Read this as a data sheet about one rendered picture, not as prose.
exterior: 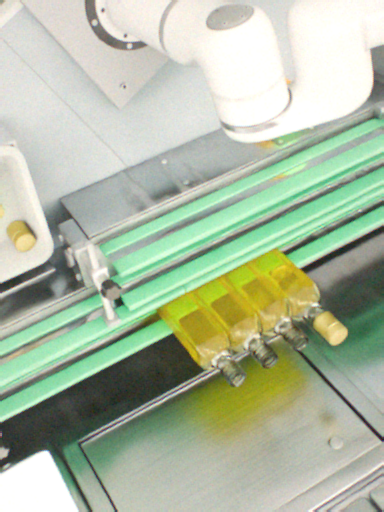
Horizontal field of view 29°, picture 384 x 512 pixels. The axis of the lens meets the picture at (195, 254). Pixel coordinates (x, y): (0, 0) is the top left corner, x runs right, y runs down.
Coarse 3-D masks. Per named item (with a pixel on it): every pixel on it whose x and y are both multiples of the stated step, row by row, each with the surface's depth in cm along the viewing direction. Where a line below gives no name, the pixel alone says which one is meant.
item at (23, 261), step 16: (0, 160) 112; (16, 160) 106; (0, 176) 113; (16, 176) 111; (0, 192) 115; (16, 192) 116; (32, 192) 109; (16, 208) 118; (32, 208) 112; (0, 224) 118; (32, 224) 118; (0, 240) 120; (48, 240) 116; (0, 256) 118; (16, 256) 118; (32, 256) 118; (48, 256) 118; (0, 272) 116; (16, 272) 116
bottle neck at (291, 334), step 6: (282, 324) 116; (288, 324) 115; (294, 324) 116; (276, 330) 117; (282, 330) 115; (288, 330) 115; (294, 330) 114; (300, 330) 115; (282, 336) 115; (288, 336) 114; (294, 336) 113; (300, 336) 113; (306, 336) 114; (288, 342) 114; (294, 342) 113; (300, 342) 115; (306, 342) 114; (294, 348) 113; (300, 348) 115
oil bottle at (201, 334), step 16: (176, 304) 120; (192, 304) 119; (176, 320) 117; (192, 320) 117; (208, 320) 116; (192, 336) 114; (208, 336) 114; (224, 336) 114; (192, 352) 116; (208, 352) 112; (208, 368) 114
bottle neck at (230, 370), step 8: (224, 352) 113; (216, 360) 112; (224, 360) 112; (232, 360) 112; (224, 368) 111; (232, 368) 110; (240, 368) 111; (224, 376) 111; (232, 376) 110; (240, 376) 112; (232, 384) 110; (240, 384) 111
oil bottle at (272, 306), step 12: (252, 264) 124; (228, 276) 123; (240, 276) 122; (252, 276) 122; (264, 276) 122; (240, 288) 120; (252, 288) 120; (264, 288) 120; (276, 288) 120; (252, 300) 118; (264, 300) 118; (276, 300) 117; (288, 300) 118; (264, 312) 116; (276, 312) 116; (288, 312) 117; (264, 324) 117; (276, 324) 116
